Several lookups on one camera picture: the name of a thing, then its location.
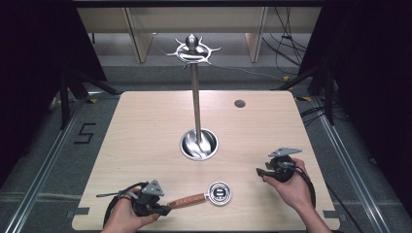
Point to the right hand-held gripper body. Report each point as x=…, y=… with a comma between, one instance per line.
x=281, y=166

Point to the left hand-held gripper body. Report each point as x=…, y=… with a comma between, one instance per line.
x=149, y=195

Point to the person's left hand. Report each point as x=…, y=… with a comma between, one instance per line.
x=124, y=215

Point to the metal hook stand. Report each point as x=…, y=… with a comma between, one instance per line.
x=195, y=97

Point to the black curtain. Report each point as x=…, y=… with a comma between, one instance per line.
x=32, y=81
x=372, y=97

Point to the metal floor rail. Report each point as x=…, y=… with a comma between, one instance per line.
x=42, y=171
x=350, y=161

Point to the black metal stand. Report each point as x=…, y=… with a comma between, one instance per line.
x=64, y=97
x=328, y=97

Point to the person's right hand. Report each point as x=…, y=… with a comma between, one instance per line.
x=293, y=191

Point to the light wooden desk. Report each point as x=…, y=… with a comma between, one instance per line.
x=194, y=19

